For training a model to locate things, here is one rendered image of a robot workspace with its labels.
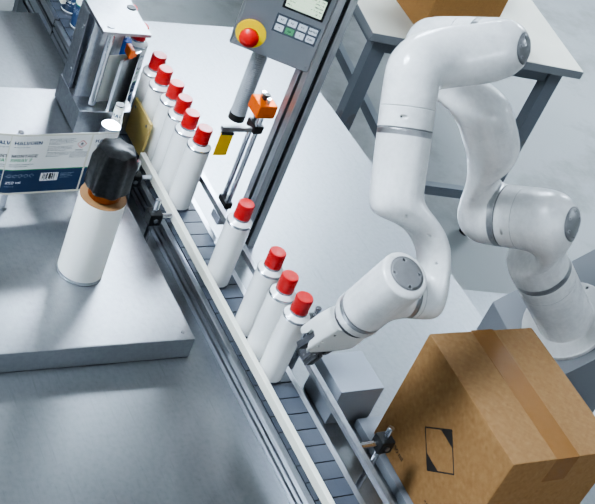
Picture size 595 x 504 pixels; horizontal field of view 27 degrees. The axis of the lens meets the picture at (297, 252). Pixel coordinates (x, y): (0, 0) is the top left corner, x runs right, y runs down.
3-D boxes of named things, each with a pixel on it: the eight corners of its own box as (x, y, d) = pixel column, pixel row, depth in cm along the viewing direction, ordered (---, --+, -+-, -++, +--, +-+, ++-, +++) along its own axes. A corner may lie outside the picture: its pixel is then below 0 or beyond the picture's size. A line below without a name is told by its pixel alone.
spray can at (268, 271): (227, 320, 241) (260, 242, 229) (250, 319, 244) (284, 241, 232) (237, 339, 238) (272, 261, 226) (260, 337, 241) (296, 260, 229)
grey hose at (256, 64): (225, 112, 261) (256, 28, 249) (240, 113, 263) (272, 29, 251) (231, 123, 259) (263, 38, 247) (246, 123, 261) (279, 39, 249)
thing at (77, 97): (54, 95, 279) (80, -4, 264) (107, 97, 286) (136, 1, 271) (72, 133, 271) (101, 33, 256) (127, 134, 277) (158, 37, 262)
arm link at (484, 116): (532, 265, 232) (457, 253, 242) (558, 222, 238) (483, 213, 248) (466, 43, 202) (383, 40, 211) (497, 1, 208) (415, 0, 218)
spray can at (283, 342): (251, 365, 234) (287, 287, 222) (274, 363, 237) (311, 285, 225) (261, 386, 231) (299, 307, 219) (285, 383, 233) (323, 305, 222)
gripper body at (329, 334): (376, 292, 211) (343, 320, 220) (326, 295, 206) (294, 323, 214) (389, 332, 208) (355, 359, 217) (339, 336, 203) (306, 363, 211)
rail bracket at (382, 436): (327, 484, 224) (360, 424, 215) (360, 479, 228) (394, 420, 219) (335, 499, 222) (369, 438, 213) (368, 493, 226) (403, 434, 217)
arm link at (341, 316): (379, 285, 210) (370, 292, 212) (336, 287, 205) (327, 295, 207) (394, 330, 206) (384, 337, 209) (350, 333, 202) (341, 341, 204)
